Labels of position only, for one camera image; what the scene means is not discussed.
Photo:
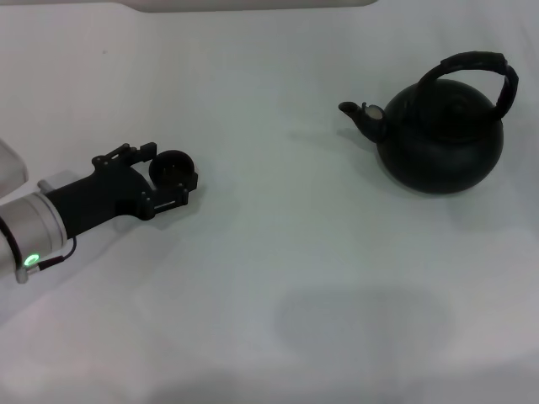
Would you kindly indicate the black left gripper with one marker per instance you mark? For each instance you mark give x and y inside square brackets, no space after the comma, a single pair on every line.
[105,193]

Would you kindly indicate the small black teacup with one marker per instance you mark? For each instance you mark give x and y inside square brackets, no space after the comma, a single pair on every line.
[172,168]

